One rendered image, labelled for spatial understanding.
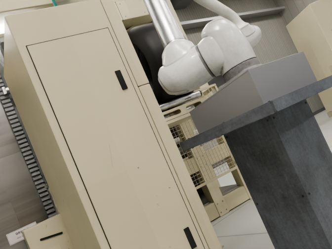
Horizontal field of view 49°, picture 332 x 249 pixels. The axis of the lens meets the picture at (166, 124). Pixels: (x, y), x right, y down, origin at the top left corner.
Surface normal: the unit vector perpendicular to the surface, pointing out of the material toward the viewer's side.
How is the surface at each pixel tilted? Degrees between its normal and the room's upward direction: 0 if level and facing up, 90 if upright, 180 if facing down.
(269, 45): 90
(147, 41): 73
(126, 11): 90
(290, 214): 90
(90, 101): 90
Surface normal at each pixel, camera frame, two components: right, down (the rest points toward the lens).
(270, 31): 0.53, -0.30
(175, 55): -0.45, -0.29
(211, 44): -0.48, -0.07
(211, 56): -0.35, 0.12
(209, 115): -0.75, 0.28
